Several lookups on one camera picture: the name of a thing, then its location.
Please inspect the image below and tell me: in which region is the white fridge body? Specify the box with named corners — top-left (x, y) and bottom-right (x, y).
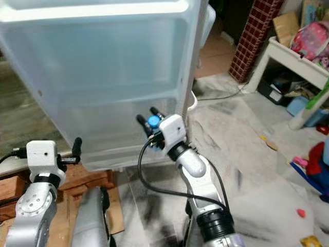
top-left (0, 51), bottom-right (83, 178)

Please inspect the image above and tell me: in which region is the white fridge door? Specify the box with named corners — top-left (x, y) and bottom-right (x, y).
top-left (0, 0), bottom-right (209, 172)

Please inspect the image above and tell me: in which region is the silver robot leg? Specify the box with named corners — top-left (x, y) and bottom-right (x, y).
top-left (71, 186), bottom-right (116, 247)

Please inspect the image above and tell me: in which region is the yellow brown floor scrap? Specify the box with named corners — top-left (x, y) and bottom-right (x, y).
top-left (260, 135), bottom-right (281, 152)

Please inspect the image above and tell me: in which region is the black box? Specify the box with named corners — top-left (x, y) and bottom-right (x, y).
top-left (257, 72), bottom-right (302, 107)

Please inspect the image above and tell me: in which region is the red brick column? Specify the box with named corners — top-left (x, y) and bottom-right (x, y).
top-left (229, 0), bottom-right (286, 84)

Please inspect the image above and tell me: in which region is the white bench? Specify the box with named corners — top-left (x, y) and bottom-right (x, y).
top-left (244, 36), bottom-right (329, 94)

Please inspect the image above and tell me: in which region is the pink toy piece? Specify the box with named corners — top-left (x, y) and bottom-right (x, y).
top-left (290, 156), bottom-right (309, 168)

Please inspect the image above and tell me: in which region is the light blue container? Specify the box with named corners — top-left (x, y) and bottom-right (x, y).
top-left (286, 97), bottom-right (312, 117)

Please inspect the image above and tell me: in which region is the white bottle green top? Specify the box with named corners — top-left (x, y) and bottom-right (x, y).
top-left (288, 77), bottom-right (329, 131)

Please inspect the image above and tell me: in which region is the brown cardboard box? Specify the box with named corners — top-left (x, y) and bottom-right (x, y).
top-left (272, 11), bottom-right (302, 47)

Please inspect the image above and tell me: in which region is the red and blue toy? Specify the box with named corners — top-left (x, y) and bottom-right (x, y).
top-left (303, 142), bottom-right (329, 202)

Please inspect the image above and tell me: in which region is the pink bag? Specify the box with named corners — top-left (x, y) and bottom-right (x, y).
top-left (290, 21), bottom-right (329, 63)

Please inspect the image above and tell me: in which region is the yellow packet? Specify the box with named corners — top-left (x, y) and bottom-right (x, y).
top-left (301, 235), bottom-right (322, 247)

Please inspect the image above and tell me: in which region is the colourful printed box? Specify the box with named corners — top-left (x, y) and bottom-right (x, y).
top-left (301, 0), bottom-right (329, 27)

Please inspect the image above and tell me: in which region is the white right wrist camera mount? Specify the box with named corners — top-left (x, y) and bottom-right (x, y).
top-left (158, 114), bottom-right (188, 151)

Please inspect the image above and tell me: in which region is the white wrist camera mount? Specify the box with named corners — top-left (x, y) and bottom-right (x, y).
top-left (158, 114), bottom-right (188, 151)
top-left (26, 140), bottom-right (66, 184)

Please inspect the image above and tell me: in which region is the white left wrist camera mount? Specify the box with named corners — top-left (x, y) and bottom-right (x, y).
top-left (26, 140), bottom-right (66, 184)

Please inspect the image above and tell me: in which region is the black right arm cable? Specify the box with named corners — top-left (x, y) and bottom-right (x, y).
top-left (138, 136), bottom-right (230, 209)

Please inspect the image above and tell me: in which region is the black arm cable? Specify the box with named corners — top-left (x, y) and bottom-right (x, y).
top-left (0, 148), bottom-right (28, 165)
top-left (138, 136), bottom-right (230, 209)

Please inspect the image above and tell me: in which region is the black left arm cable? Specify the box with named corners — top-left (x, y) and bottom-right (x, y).
top-left (0, 148), bottom-right (28, 165)

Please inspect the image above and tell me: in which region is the thin black floor cable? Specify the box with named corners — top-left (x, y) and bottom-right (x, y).
top-left (195, 82), bottom-right (248, 101)

